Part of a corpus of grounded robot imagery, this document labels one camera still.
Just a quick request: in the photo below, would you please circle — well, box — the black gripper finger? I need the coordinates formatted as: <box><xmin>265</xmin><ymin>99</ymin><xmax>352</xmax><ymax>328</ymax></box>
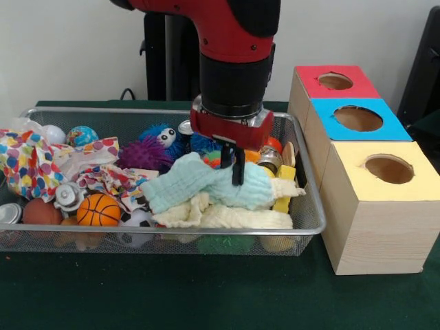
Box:
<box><xmin>232</xmin><ymin>148</ymin><xmax>247</xmax><ymax>186</ymax></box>
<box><xmin>219</xmin><ymin>140</ymin><xmax>237</xmax><ymax>169</ymax></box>

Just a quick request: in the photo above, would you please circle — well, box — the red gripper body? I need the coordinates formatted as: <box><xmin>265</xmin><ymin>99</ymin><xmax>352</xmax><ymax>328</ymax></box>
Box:
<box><xmin>190</xmin><ymin>109</ymin><xmax>275</xmax><ymax>152</ymax></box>

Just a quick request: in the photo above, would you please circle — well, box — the light blue knitted cloth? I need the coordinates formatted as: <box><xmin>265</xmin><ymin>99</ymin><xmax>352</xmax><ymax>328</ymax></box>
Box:
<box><xmin>140</xmin><ymin>152</ymin><xmax>276</xmax><ymax>214</ymax></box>

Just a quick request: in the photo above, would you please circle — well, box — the cream knitted cloth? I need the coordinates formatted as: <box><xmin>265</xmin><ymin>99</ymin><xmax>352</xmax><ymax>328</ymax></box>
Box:
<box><xmin>151</xmin><ymin>178</ymin><xmax>307</xmax><ymax>230</ymax></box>

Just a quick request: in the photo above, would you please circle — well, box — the yellow block toy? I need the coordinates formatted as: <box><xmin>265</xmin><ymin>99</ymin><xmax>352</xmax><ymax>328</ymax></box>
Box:
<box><xmin>273</xmin><ymin>164</ymin><xmax>297</xmax><ymax>216</ymax></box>

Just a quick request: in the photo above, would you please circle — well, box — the purple spiky toy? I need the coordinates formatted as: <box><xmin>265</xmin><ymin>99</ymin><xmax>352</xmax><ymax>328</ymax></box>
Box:
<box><xmin>118</xmin><ymin>135</ymin><xmax>175</xmax><ymax>171</ymax></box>

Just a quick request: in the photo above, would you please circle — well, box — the colourful patterned cloth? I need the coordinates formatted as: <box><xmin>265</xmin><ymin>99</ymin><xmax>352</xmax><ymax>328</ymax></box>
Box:
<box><xmin>0</xmin><ymin>118</ymin><xmax>120</xmax><ymax>202</ymax></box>
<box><xmin>77</xmin><ymin>164</ymin><xmax>161</xmax><ymax>212</ymax></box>

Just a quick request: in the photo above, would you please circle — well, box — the wooden box with three holes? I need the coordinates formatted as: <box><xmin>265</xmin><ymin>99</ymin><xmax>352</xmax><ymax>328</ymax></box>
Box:
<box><xmin>287</xmin><ymin>65</ymin><xmax>440</xmax><ymax>276</ymax></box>

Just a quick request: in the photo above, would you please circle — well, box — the shallow mesh bin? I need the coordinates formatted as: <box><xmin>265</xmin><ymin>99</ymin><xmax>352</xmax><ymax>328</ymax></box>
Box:
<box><xmin>0</xmin><ymin>106</ymin><xmax>327</xmax><ymax>257</ymax></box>

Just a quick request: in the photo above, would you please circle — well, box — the small soccer ball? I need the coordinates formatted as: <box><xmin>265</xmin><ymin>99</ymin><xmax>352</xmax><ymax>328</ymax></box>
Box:
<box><xmin>118</xmin><ymin>209</ymin><xmax>155</xmax><ymax>248</ymax></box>

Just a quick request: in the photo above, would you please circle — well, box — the small orange basketball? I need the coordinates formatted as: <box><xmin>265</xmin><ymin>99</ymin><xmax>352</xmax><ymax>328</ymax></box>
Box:
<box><xmin>76</xmin><ymin>193</ymin><xmax>122</xmax><ymax>227</ymax></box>

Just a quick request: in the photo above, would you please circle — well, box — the small globe ball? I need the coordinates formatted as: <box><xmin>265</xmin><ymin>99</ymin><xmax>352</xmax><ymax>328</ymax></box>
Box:
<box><xmin>65</xmin><ymin>125</ymin><xmax>100</xmax><ymax>148</ymax></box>

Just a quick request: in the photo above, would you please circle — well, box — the silver astronaut toy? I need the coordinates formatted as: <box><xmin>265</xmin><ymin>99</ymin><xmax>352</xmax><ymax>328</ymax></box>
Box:
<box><xmin>53</xmin><ymin>184</ymin><xmax>87</xmax><ymax>210</ymax></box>

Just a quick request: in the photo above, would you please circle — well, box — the dark green side tablecloth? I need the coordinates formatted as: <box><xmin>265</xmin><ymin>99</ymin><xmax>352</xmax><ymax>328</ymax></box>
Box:
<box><xmin>405</xmin><ymin>109</ymin><xmax>440</xmax><ymax>145</ymax></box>

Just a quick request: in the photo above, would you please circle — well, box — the brown red ball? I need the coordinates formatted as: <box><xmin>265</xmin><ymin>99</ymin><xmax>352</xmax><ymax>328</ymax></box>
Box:
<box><xmin>22</xmin><ymin>198</ymin><xmax>63</xmax><ymax>226</ymax></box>

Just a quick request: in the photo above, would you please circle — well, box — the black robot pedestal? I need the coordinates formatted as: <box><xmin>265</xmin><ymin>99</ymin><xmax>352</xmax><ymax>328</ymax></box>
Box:
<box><xmin>139</xmin><ymin>13</ymin><xmax>204</xmax><ymax>102</ymax></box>

